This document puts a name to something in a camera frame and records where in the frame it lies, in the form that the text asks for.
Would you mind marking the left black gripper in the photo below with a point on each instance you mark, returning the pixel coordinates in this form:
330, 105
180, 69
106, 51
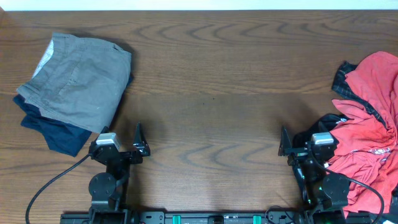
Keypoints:
139, 143

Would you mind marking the folded grey shorts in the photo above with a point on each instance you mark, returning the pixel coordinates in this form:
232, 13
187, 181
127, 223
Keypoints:
75, 56

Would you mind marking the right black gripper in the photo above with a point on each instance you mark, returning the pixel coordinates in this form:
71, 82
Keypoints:
286, 149

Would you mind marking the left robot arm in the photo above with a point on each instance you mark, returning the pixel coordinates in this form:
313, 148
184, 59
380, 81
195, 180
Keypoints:
108, 189

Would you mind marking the folded navy blue garment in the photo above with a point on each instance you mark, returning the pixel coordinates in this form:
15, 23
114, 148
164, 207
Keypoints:
57, 133

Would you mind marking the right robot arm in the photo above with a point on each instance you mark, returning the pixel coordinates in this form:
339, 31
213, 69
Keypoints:
324, 194

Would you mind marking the black mounting rail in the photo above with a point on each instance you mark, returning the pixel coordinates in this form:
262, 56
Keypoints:
272, 216

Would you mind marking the black patterned garment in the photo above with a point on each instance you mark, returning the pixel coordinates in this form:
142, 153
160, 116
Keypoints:
341, 87

